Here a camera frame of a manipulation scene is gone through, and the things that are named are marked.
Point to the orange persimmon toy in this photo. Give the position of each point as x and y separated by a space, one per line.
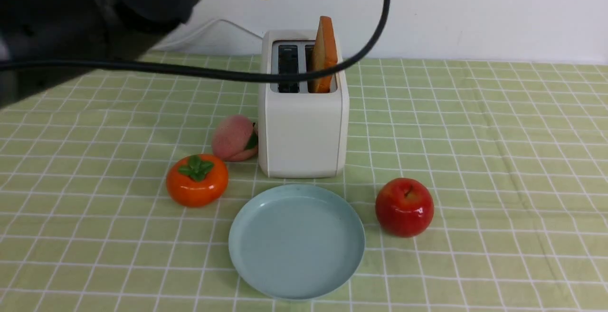
197 180

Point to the pink peach toy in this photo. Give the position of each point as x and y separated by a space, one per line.
235 139

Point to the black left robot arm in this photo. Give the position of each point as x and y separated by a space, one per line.
98 30

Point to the white toaster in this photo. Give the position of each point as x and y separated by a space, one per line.
303 135

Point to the red apple toy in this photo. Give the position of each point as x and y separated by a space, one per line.
404 207

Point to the light blue plate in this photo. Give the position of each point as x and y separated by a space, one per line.
296 242

